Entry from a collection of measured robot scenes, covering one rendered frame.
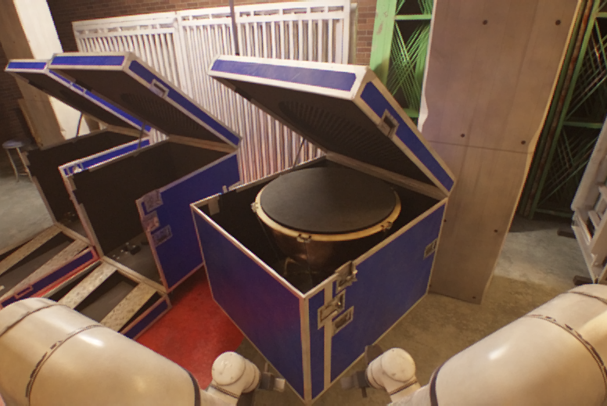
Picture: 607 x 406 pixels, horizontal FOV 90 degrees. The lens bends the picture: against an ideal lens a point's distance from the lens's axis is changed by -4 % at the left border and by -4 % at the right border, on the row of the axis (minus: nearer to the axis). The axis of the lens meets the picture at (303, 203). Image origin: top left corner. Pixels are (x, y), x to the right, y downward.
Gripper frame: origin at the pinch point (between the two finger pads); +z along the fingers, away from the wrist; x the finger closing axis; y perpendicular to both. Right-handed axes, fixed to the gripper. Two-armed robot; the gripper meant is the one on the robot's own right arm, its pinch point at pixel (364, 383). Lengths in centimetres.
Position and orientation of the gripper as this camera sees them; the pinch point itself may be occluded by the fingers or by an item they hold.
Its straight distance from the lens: 129.6
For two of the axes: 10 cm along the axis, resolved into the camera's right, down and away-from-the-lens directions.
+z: -1.4, 6.1, 7.8
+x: 9.8, -0.1, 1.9
